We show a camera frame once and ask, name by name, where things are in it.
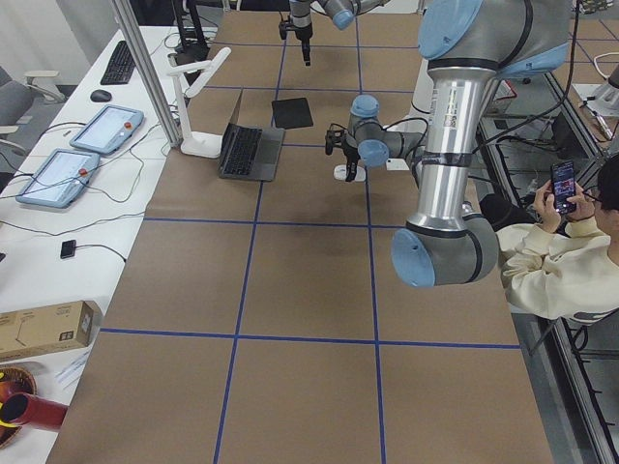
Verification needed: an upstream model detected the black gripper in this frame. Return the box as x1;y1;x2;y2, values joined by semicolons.
279;16;313;67
325;124;360;183

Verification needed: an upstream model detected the white computer mouse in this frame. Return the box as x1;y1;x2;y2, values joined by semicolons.
333;164;367;182

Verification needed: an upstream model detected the black mouse pad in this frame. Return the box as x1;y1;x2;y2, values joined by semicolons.
272;98;313;130

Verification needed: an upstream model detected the grey laptop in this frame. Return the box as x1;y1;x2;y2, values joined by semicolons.
217;89;286;183

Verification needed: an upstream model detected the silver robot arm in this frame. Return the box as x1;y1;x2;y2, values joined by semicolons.
325;1;572;287
279;0;389;67

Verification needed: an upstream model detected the white desk lamp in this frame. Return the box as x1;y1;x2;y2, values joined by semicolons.
166;46;232;159

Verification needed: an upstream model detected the black computer mouse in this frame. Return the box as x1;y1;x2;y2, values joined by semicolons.
90;89;112;102

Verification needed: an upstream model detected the black keyboard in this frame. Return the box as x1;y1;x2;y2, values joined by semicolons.
100;41;135;85

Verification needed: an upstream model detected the blue teach pendant far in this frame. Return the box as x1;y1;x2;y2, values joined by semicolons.
70;104;144;156

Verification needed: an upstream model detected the blue teach pendant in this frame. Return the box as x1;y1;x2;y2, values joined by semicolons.
16;149;101;209
70;104;144;156

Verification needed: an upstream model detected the black smartphone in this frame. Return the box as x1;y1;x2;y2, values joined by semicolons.
550;160;576;215

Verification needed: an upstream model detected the person in cream sweater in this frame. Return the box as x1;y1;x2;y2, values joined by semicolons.
480;158;618;324

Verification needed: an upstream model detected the blue teach pendant near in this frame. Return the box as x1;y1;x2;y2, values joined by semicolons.
16;149;101;209

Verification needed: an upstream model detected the small black device on desk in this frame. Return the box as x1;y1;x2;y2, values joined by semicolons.
60;240;77;259

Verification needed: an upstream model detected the brown cardboard box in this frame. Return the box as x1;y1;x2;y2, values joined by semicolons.
1;301;102;363

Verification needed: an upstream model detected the wicker fruit basket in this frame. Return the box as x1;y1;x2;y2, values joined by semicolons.
1;366;37;448

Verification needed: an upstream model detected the red cylinder tube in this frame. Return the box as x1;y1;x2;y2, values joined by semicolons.
1;392;68;431

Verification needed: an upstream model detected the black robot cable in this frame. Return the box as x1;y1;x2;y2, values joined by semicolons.
381;116;431;141

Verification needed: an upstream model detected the aluminium frame post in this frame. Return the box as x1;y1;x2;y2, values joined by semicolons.
110;0;182;148

